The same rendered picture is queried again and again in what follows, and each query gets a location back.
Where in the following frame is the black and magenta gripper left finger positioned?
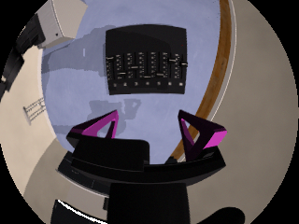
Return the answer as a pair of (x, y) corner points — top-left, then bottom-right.
(70, 110), (119, 138)

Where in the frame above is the black lighting desk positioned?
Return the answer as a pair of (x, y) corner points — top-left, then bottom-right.
(106, 24), (188, 95)

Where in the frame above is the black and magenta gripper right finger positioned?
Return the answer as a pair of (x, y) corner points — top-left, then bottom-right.
(178, 109), (227, 161)

